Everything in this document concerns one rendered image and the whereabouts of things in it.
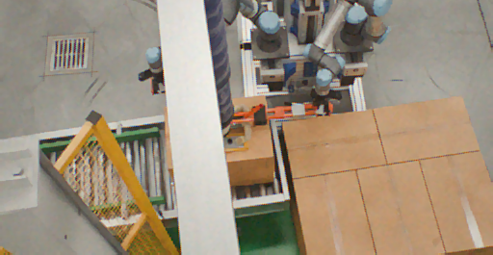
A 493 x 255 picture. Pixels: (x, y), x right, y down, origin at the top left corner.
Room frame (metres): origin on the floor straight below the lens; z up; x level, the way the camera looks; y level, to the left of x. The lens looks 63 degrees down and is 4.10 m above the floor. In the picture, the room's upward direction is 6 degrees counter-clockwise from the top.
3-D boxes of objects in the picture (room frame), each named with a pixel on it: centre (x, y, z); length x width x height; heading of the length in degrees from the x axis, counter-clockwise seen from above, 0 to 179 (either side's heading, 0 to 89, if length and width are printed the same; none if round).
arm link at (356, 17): (2.02, -0.70, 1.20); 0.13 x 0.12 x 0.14; 47
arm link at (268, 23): (2.04, -0.20, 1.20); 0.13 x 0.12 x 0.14; 33
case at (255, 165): (1.53, 0.15, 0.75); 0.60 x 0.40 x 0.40; 91
